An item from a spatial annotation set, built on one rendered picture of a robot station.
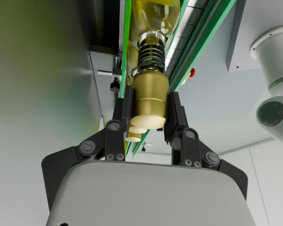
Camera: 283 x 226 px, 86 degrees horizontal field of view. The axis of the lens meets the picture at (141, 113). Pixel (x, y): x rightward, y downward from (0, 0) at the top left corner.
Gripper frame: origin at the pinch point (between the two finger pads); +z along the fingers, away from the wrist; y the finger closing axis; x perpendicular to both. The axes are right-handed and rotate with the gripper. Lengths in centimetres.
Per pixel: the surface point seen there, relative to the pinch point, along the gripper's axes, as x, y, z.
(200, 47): -3.2, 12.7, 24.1
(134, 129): -10.2, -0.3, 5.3
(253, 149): -315, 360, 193
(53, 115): -8.0, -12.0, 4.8
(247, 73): -22, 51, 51
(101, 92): -37, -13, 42
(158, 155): -537, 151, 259
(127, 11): 1.2, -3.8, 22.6
